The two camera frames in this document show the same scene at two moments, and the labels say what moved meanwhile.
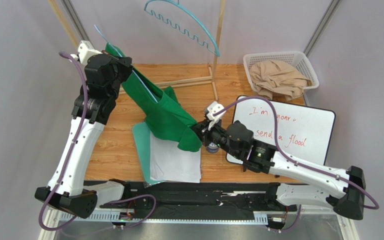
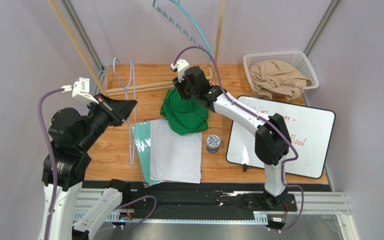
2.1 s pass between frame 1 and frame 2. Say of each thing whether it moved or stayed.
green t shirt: moved
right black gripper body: moved
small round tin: stayed
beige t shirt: stayed
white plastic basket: stayed
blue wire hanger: moved
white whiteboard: stayed
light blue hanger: moved
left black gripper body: moved
